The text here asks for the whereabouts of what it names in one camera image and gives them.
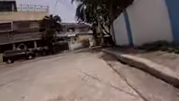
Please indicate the pale concrete road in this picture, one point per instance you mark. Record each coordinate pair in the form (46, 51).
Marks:
(65, 86)

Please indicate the dark vehicle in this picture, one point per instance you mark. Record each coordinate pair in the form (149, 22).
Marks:
(16, 55)

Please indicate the raised concrete sidewalk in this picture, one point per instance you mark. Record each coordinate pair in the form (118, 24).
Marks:
(166, 63)

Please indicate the beige multi-storey building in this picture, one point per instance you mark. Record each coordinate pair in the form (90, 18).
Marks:
(7, 34)

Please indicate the white wall with blue pillars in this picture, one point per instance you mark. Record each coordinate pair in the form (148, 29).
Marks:
(148, 18)

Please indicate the dark tree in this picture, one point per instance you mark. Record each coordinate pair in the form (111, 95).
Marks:
(51, 28)

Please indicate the group of palm trees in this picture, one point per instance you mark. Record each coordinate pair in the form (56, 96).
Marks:
(94, 5)

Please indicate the strip of weeds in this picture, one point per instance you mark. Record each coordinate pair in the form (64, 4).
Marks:
(164, 45)

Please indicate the low pale building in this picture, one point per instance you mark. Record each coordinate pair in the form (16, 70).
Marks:
(74, 31)

